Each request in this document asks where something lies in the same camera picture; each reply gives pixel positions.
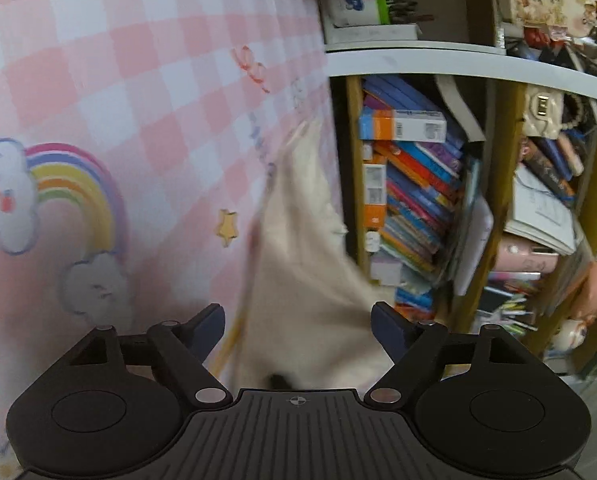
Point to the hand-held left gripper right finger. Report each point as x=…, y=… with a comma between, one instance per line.
x=391, y=330

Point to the pink checkered cartoon desk mat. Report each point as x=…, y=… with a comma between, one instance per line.
x=128, y=110

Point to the row of colourful books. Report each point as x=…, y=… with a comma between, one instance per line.
x=418, y=185

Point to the thick grey book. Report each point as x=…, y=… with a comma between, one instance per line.
x=461, y=110

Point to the white green pen pot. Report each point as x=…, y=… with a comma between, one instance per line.
x=353, y=7

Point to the bunch of pens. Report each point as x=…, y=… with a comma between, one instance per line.
x=408, y=10

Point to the tall orange blue white box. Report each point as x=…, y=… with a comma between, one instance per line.
x=403, y=125

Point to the white patterned mug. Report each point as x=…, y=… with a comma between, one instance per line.
x=568, y=335

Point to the small white box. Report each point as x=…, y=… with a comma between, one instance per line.
x=386, y=267

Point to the stack of white booklets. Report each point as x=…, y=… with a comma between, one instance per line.
x=543, y=215

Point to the cream handbag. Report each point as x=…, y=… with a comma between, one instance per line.
x=543, y=110

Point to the white wooden bookshelf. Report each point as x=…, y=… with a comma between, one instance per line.
x=428, y=60

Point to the cream printed t-shirt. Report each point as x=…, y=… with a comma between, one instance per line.
x=303, y=285

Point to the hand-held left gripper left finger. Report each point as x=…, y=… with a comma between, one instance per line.
x=203, y=330

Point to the white charger block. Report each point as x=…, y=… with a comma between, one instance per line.
x=372, y=241

